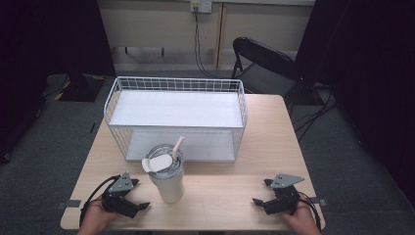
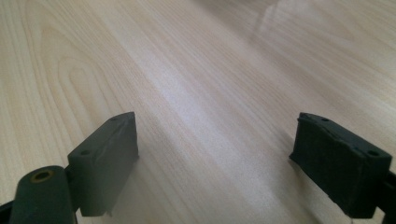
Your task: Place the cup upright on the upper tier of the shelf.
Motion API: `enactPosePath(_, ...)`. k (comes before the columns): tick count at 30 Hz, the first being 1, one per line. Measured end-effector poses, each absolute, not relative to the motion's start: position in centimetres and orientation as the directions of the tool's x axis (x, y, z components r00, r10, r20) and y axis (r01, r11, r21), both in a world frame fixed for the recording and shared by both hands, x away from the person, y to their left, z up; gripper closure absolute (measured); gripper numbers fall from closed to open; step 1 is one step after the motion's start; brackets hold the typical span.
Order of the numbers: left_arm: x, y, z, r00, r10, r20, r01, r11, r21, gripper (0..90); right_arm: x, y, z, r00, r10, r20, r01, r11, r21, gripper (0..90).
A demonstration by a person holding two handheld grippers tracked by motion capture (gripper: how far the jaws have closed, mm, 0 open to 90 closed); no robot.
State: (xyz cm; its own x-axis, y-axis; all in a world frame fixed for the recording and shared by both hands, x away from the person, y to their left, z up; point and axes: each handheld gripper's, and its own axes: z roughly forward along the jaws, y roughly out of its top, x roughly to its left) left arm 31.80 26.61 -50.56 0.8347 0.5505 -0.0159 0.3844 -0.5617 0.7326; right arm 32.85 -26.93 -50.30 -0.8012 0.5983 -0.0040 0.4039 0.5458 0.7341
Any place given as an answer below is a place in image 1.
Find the grey tape strip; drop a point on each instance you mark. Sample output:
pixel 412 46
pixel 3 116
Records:
pixel 320 201
pixel 68 204

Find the person's left hand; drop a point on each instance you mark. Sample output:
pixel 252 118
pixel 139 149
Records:
pixel 94 217

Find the black folding chair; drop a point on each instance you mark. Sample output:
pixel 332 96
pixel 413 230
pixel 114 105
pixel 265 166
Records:
pixel 265 78

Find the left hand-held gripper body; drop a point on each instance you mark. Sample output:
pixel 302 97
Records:
pixel 116 199

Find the white tumbler cup with straw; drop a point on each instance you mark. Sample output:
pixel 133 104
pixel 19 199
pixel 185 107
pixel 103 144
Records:
pixel 169 189

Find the black curtain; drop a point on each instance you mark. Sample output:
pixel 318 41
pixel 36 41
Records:
pixel 45 49
pixel 375 81

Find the white wall socket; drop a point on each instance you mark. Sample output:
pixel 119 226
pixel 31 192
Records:
pixel 201 5

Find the person's right hand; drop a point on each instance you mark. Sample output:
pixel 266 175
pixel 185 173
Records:
pixel 301 220

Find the dark stand base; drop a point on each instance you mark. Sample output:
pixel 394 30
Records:
pixel 78 88

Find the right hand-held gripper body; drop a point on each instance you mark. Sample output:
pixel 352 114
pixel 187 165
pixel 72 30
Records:
pixel 283 200

